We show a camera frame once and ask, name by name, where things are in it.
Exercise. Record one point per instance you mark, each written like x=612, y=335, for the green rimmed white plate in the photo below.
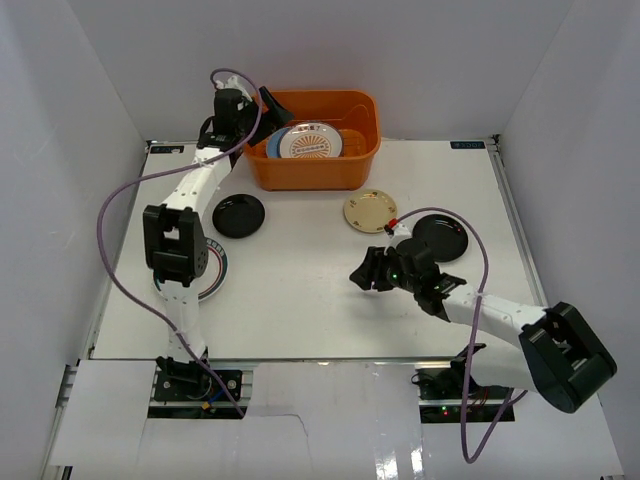
x=215, y=273

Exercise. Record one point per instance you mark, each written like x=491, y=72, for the blue table label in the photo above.
x=163, y=149
x=467, y=145

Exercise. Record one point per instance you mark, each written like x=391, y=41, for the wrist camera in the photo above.
x=396, y=232
x=233, y=82

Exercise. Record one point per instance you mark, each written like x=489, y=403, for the orange plastic bin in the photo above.
x=355, y=115

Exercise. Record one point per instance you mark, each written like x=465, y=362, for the left blue table label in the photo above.
x=163, y=149

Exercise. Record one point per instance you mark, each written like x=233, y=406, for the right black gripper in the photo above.
x=366, y=274

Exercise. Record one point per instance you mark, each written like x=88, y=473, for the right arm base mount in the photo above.
x=440, y=397

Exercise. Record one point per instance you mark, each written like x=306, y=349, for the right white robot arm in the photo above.
x=566, y=362

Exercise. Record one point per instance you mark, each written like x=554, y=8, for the right blue table label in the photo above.
x=467, y=145

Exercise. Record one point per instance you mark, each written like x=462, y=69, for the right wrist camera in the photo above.
x=396, y=232

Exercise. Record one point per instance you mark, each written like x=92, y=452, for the beige small plate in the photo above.
x=369, y=210

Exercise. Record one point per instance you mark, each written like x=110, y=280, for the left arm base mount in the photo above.
x=181, y=382

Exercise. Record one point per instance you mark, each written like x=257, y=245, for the black plate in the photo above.
x=238, y=216
x=445, y=236

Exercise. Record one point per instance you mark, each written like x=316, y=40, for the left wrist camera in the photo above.
x=233, y=82

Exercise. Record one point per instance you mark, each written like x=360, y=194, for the blue plate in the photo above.
x=273, y=143

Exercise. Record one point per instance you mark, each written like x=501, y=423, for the sunburst pattern plate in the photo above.
x=311, y=140

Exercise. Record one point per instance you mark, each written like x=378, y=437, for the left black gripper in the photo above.
x=261, y=118

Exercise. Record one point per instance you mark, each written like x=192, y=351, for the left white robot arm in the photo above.
x=175, y=245

